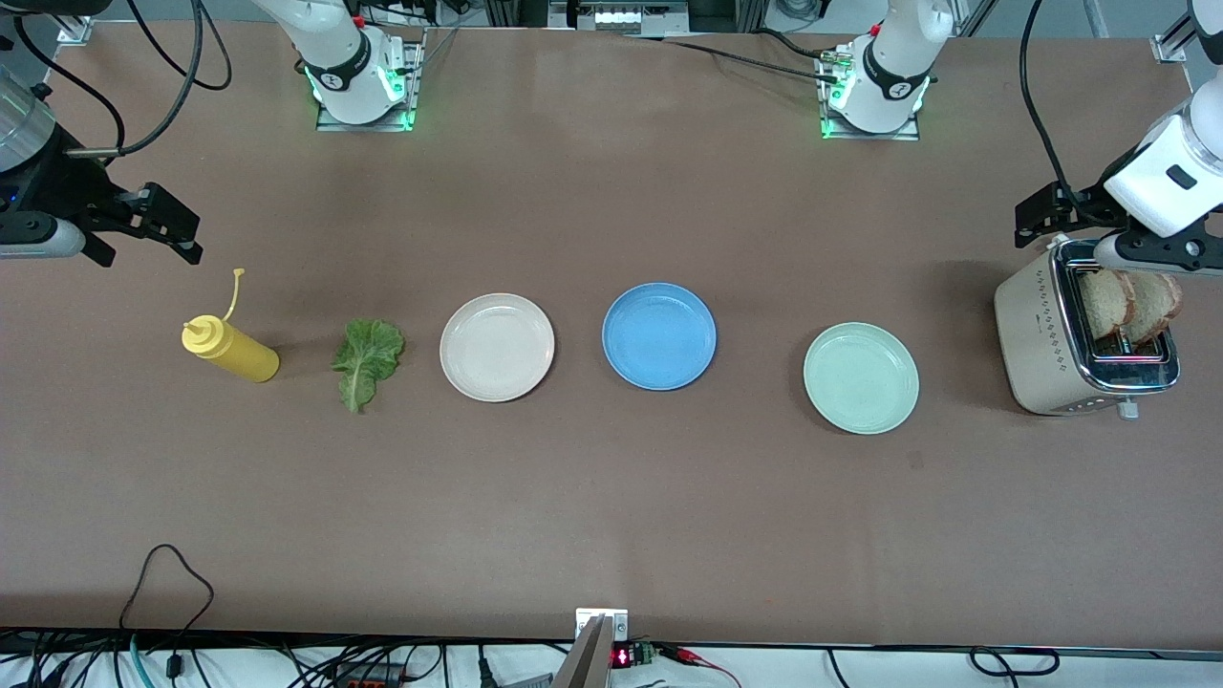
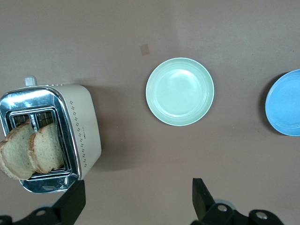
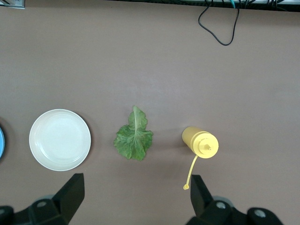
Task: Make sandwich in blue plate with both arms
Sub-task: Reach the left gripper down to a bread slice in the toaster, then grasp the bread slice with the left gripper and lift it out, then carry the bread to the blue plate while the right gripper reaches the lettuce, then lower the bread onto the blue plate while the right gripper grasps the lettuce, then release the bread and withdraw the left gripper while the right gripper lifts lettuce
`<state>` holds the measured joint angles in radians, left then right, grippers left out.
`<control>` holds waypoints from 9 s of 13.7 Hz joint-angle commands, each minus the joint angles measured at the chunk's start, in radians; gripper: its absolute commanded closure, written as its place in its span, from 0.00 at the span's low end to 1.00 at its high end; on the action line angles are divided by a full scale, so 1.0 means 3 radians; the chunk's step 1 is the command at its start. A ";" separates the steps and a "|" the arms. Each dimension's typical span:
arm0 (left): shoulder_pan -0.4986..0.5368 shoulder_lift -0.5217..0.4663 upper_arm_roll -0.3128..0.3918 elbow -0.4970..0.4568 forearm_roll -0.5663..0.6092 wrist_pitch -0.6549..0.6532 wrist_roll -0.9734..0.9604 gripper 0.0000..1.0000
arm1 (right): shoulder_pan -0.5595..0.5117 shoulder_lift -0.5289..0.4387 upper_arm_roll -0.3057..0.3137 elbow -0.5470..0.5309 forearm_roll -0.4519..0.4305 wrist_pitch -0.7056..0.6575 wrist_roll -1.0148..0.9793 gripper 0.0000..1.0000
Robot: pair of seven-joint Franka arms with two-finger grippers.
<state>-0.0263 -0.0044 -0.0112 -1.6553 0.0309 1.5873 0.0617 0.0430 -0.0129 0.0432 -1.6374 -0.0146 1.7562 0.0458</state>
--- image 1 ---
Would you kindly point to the pale green round plate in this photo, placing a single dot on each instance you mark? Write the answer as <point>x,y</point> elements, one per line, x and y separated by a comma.
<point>860,378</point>

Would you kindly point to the toasted bread slice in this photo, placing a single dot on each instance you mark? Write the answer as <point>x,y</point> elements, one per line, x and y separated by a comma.
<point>1158,301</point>
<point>1104,304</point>

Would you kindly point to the metal corner bracket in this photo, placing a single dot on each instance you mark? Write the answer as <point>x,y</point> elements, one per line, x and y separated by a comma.
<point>1168,48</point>
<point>75,31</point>

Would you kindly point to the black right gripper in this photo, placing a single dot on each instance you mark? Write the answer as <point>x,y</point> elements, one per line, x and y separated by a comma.
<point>59,187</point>

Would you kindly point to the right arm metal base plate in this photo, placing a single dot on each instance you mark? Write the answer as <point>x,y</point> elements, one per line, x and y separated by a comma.
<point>330,124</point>

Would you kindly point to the grey electronics box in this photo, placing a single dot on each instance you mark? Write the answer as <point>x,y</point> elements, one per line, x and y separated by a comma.
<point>621,17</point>

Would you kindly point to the blue round plate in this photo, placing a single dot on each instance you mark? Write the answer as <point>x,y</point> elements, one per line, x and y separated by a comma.
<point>659,336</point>

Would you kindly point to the small metal edge bracket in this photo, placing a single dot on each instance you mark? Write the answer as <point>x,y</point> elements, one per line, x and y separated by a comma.
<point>588,619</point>

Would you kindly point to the red LED display module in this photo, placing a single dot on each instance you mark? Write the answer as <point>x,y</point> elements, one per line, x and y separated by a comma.
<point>623,656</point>

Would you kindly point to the grey camera pole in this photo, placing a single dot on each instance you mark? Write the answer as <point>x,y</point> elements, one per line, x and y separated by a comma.
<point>585,664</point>

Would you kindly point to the green lettuce leaf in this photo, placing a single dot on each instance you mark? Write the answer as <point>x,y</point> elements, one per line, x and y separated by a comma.
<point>368,354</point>

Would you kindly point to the aluminium frame strut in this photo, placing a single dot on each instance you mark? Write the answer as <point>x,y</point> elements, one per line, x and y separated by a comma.
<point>1199,21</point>

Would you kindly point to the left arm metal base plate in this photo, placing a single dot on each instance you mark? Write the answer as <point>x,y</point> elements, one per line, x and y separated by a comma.
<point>865,137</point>

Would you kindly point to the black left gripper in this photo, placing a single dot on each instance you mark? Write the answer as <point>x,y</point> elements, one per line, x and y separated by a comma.
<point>1072,206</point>

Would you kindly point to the beige chrome toaster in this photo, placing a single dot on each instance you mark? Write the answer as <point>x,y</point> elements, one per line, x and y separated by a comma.
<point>1032,334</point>

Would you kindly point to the yellow squeeze bottle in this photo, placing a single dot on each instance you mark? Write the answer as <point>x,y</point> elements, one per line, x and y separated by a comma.
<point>239,354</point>

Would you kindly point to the white round plate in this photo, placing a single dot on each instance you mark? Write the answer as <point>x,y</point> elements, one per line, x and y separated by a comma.
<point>497,347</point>

